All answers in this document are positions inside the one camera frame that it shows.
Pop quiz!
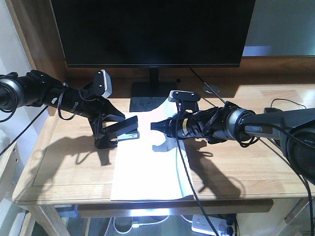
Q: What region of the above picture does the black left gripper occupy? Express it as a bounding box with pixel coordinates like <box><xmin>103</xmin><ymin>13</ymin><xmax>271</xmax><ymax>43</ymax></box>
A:
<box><xmin>44</xmin><ymin>87</ymin><xmax>125</xmax><ymax>138</ymax></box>

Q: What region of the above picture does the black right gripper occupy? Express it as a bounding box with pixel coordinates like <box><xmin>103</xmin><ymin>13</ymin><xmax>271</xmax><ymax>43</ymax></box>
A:
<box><xmin>151</xmin><ymin>108</ymin><xmax>230</xmax><ymax>144</ymax></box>

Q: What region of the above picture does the black stapler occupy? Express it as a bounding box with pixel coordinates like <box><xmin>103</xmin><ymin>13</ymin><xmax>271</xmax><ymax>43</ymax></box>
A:
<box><xmin>91</xmin><ymin>116</ymin><xmax>139</xmax><ymax>149</ymax></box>

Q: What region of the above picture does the white paper stack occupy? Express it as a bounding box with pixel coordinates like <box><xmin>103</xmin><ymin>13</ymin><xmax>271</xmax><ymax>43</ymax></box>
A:
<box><xmin>111</xmin><ymin>100</ymin><xmax>193</xmax><ymax>201</ymax></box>

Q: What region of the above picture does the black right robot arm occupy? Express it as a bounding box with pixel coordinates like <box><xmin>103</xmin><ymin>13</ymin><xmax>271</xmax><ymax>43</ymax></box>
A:
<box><xmin>151</xmin><ymin>105</ymin><xmax>315</xmax><ymax>183</ymax></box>

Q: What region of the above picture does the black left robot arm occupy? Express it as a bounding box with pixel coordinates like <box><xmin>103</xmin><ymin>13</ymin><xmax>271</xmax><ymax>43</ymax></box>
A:
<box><xmin>0</xmin><ymin>69</ymin><xmax>125</xmax><ymax>138</ymax></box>

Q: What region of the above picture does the wooden desk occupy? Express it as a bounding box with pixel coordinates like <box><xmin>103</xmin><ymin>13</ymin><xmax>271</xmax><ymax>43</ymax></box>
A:
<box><xmin>6</xmin><ymin>0</ymin><xmax>315</xmax><ymax>236</ymax></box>

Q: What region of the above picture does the white power strip under desk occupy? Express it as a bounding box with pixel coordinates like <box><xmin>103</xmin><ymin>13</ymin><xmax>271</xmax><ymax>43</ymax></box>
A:
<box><xmin>191</xmin><ymin>215</ymin><xmax>235</xmax><ymax>236</ymax></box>

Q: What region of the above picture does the black computer monitor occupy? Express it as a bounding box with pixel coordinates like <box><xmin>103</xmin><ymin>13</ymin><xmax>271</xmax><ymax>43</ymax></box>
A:
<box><xmin>51</xmin><ymin>0</ymin><xmax>255</xmax><ymax>112</ymax></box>

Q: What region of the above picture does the black computer mouse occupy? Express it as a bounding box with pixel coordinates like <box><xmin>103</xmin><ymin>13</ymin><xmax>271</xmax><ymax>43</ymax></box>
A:
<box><xmin>264</xmin><ymin>107</ymin><xmax>282</xmax><ymax>114</ymax></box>

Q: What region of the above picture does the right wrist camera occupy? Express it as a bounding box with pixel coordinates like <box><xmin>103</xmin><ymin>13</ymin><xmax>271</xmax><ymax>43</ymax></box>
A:
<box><xmin>167</xmin><ymin>90</ymin><xmax>201</xmax><ymax>113</ymax></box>

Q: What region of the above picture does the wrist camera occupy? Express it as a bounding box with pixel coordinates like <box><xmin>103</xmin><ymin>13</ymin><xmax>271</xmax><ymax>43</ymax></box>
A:
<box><xmin>93</xmin><ymin>69</ymin><xmax>112</xmax><ymax>98</ymax></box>
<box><xmin>167</xmin><ymin>90</ymin><xmax>201</xmax><ymax>113</ymax></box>

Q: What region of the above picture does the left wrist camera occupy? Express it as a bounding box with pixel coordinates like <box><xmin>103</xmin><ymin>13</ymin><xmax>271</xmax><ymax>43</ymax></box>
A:
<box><xmin>93</xmin><ymin>69</ymin><xmax>112</xmax><ymax>98</ymax></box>

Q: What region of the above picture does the black monitor cable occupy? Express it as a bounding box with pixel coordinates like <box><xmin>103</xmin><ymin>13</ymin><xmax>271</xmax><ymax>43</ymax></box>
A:
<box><xmin>189</xmin><ymin>67</ymin><xmax>226</xmax><ymax>105</ymax></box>

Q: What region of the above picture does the white charger cable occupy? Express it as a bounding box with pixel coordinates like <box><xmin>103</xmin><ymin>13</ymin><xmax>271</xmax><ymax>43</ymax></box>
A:
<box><xmin>112</xmin><ymin>213</ymin><xmax>173</xmax><ymax>234</ymax></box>

